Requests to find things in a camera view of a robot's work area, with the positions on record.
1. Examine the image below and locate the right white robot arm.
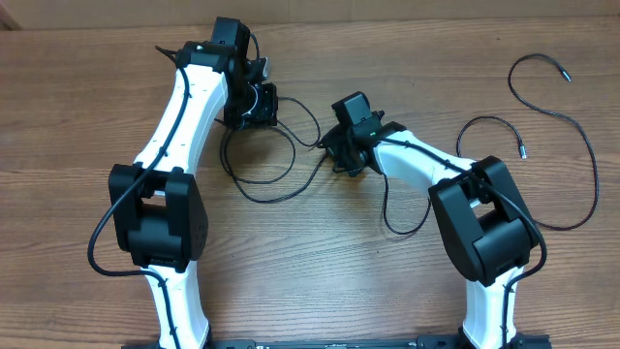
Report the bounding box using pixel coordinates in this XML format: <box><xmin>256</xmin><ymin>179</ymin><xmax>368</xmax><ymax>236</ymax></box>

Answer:
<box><xmin>319</xmin><ymin>91</ymin><xmax>550</xmax><ymax>348</ymax></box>

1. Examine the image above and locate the thin black cable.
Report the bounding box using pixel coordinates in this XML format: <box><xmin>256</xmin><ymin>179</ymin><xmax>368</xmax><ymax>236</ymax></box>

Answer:
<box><xmin>455</xmin><ymin>52</ymin><xmax>601</xmax><ymax>232</ymax></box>
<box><xmin>227</xmin><ymin>95</ymin><xmax>432</xmax><ymax>237</ymax></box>

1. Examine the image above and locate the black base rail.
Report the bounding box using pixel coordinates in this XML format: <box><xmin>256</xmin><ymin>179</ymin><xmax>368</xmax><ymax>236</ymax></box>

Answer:
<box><xmin>121</xmin><ymin>333</ymin><xmax>552</xmax><ymax>349</ymax></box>

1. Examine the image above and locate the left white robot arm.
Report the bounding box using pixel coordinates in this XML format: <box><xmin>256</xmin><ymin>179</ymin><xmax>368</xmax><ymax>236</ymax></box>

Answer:
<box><xmin>103</xmin><ymin>16</ymin><xmax>278</xmax><ymax>348</ymax></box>

